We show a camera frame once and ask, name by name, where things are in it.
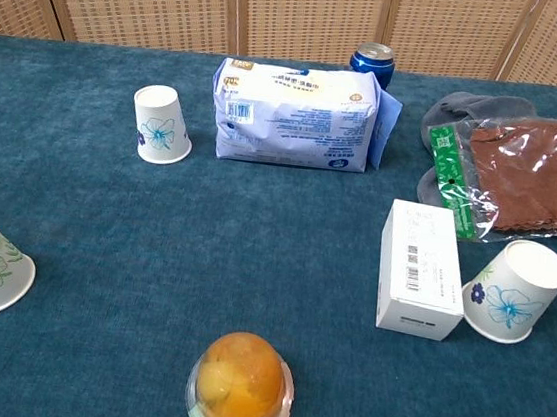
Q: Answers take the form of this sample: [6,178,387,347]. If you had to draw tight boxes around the white paper cup blue flower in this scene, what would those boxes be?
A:
[455,233,557,351]
[126,81,199,168]

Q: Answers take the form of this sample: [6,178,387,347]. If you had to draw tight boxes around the grey socks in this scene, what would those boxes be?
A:
[412,86,541,218]

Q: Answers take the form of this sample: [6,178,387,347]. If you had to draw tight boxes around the blue drink can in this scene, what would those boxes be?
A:
[347,40,398,92]

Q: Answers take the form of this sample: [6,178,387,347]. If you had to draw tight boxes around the white blue tissue pack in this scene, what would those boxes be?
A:
[205,54,407,179]

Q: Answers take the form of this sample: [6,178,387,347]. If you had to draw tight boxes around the white cardboard box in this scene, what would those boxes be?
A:
[370,197,477,345]

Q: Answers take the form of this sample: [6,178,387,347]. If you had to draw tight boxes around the brown cloth in clear bag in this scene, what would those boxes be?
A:
[415,98,557,253]

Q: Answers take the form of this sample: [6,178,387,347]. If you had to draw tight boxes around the teal tablecloth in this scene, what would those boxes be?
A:
[0,23,557,417]

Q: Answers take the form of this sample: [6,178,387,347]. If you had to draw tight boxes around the orange fruit jelly cup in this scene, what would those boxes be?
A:
[182,326,302,417]

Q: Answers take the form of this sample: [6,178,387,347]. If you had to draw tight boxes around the woven rattan folding screen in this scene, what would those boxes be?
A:
[0,0,557,98]

